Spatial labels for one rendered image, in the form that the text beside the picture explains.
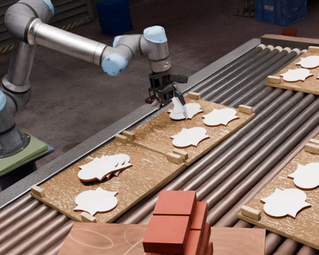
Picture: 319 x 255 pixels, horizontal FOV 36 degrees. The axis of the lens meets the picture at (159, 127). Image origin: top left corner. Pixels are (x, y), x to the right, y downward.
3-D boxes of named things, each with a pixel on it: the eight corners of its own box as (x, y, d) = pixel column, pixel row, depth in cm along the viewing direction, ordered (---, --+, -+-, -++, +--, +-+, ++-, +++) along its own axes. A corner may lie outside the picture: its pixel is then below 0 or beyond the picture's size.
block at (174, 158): (166, 160, 172) (165, 153, 171) (169, 157, 173) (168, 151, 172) (179, 164, 168) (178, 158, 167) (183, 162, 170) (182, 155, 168)
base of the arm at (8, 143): (-16, 148, 208) (-25, 128, 203) (14, 131, 216) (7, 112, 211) (0, 160, 198) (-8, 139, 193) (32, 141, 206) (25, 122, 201)
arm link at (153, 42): (145, 25, 176) (167, 24, 173) (150, 53, 181) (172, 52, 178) (137, 33, 170) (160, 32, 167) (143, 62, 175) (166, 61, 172)
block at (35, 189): (31, 193, 166) (29, 186, 165) (36, 190, 167) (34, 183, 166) (41, 199, 162) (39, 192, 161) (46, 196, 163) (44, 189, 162)
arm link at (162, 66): (158, 52, 181) (174, 55, 176) (161, 64, 184) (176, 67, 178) (144, 60, 177) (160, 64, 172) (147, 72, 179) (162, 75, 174)
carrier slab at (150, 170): (31, 196, 168) (29, 192, 167) (117, 141, 192) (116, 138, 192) (97, 233, 145) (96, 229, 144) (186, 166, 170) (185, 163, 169)
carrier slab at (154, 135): (121, 140, 193) (120, 136, 192) (189, 99, 217) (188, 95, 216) (188, 166, 170) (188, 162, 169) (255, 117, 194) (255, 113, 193)
